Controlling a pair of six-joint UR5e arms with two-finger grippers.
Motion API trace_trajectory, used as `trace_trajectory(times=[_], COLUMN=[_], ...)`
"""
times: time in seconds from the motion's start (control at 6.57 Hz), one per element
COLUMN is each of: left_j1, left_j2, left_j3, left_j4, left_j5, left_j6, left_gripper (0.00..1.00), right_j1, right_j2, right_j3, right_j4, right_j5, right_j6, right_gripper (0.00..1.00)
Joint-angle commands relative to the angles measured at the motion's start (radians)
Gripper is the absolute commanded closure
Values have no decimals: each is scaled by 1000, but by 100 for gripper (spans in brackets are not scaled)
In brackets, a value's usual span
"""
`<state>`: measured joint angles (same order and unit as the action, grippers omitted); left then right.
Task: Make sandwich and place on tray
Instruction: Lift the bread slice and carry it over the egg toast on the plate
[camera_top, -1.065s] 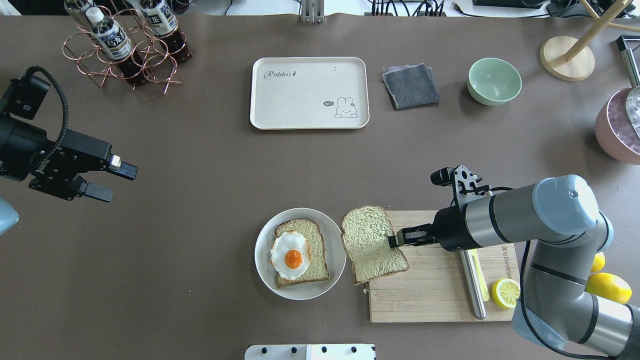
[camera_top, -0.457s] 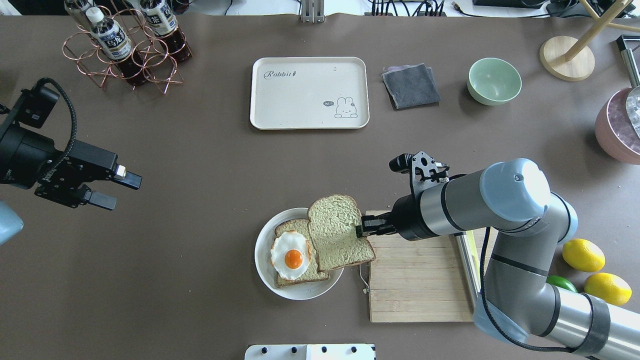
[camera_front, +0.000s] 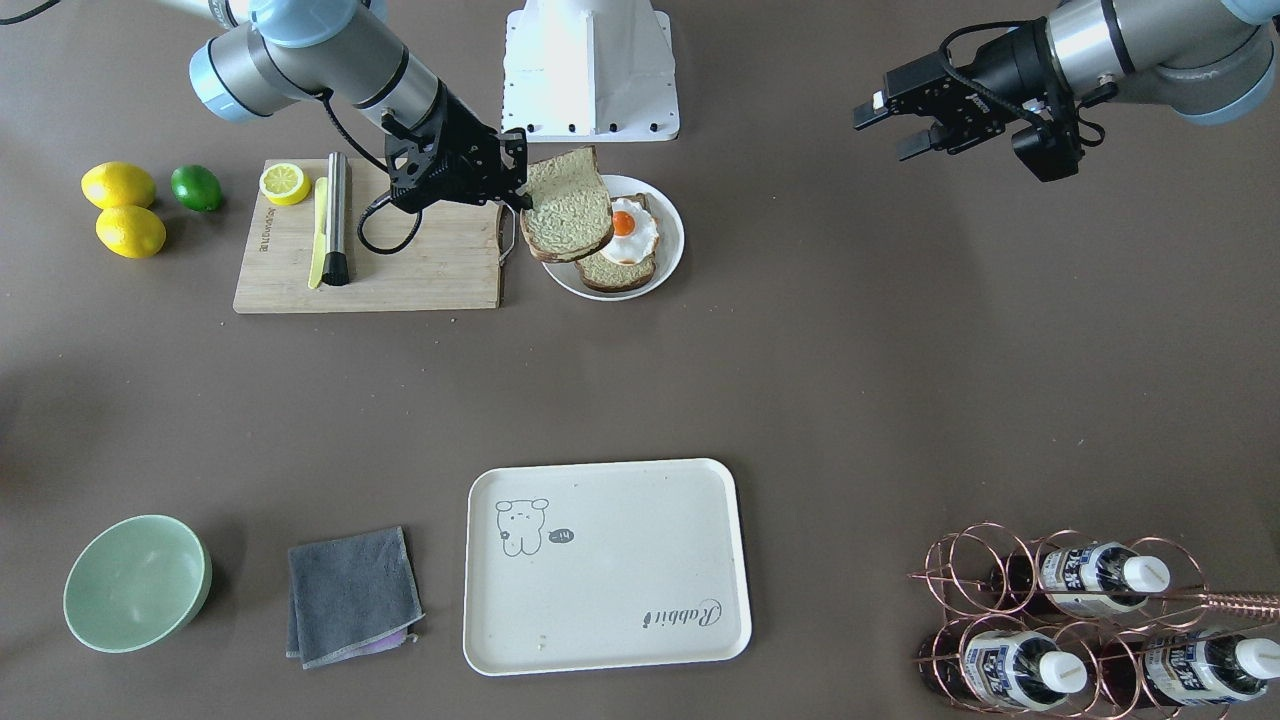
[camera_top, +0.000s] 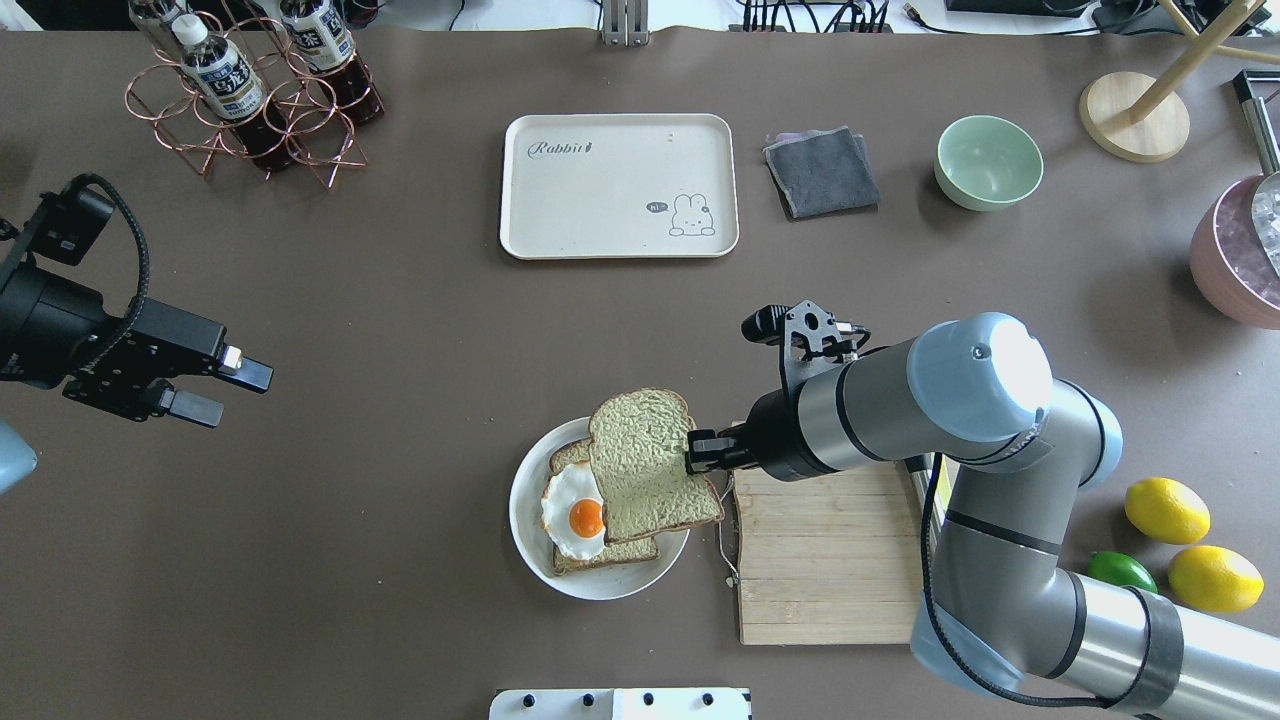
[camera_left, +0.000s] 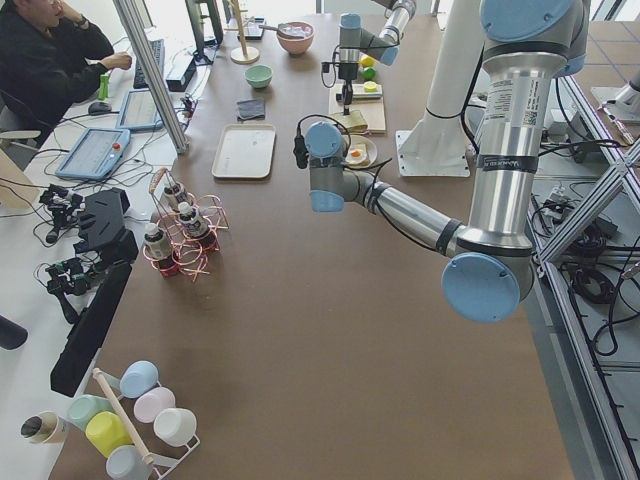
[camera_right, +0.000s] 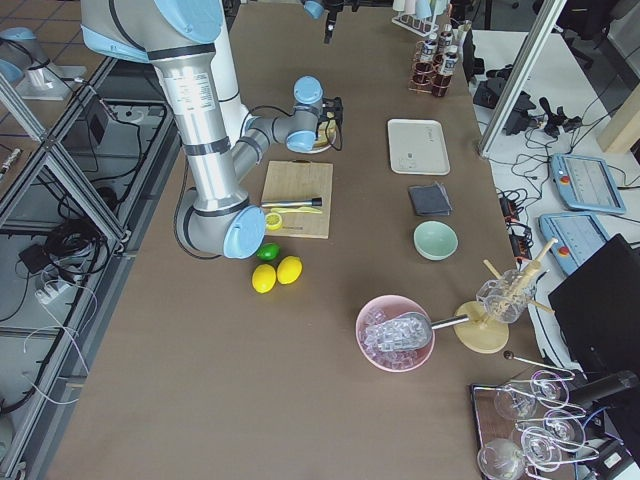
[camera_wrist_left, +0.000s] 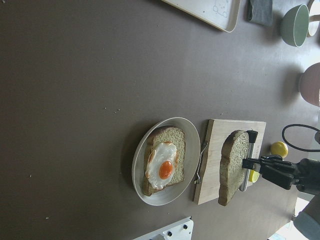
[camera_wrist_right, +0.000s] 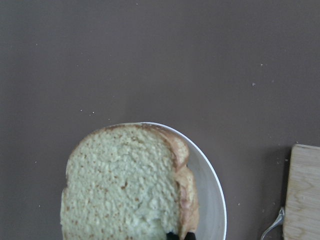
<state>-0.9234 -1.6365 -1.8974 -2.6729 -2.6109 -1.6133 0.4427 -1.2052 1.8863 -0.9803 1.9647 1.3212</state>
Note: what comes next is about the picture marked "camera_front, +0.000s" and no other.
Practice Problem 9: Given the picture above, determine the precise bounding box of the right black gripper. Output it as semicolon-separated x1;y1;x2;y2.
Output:
381;85;534;213

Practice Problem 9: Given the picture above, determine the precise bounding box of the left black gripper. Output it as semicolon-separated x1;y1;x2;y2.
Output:
852;26;1047;161

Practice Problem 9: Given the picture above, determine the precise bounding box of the plain bread slice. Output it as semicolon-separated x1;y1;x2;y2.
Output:
518;145;614;263

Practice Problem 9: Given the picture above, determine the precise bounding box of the bread slice with egg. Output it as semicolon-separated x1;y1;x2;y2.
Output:
575;246;657;292

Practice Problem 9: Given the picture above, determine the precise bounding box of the fried egg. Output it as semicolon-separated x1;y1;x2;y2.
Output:
600;193;660;266

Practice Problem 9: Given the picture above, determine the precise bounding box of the white round plate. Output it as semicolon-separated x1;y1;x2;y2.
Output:
541;174;686;302

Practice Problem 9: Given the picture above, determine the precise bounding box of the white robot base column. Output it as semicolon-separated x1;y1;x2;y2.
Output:
500;1;681;143

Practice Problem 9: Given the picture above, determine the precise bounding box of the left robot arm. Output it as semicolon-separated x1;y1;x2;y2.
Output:
852;1;1277;182

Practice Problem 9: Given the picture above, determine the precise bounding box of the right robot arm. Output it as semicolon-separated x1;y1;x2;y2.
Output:
189;1;532;213

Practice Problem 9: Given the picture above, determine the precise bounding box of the cream rabbit tray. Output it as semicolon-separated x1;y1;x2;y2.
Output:
462;457;753;676

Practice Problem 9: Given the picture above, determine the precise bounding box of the wooden cutting board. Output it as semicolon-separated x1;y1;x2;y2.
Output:
233;158;511;314

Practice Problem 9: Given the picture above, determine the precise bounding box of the steel muddler black tip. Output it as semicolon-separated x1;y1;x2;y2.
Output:
317;151;349;287

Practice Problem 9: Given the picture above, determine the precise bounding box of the yellow plastic knife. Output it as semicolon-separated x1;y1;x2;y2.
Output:
307;176;329;290

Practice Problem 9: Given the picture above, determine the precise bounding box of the half lemon slice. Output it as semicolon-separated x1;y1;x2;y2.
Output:
259;161;312;206

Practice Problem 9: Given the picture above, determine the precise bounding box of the green lime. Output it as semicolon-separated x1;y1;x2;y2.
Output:
170;164;224;213

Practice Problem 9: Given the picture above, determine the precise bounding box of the yellow lemon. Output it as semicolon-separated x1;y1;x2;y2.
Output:
79;161;156;210
95;205;166;259

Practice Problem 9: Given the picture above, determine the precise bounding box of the grey folded cloth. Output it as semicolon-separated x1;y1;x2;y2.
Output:
285;527;425;669

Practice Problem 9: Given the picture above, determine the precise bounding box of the tea bottle middle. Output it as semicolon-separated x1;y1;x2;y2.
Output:
979;542;1172;623

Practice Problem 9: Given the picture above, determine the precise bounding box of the tea bottle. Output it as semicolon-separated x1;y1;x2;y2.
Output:
1100;628;1279;708
979;542;1172;623
916;630;1091;712

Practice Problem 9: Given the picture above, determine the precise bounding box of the green bowl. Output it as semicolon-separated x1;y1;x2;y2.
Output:
61;514;212;653

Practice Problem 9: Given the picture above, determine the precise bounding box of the tea bottle front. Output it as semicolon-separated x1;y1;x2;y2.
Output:
916;630;1091;712

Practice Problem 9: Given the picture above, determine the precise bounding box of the tea bottle back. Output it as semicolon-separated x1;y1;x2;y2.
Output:
1100;628;1279;708

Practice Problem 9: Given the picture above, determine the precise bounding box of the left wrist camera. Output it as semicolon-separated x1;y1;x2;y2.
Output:
1011;104;1084;182

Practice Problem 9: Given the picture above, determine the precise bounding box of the copper wire bottle rack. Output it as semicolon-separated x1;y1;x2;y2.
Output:
915;521;1277;719

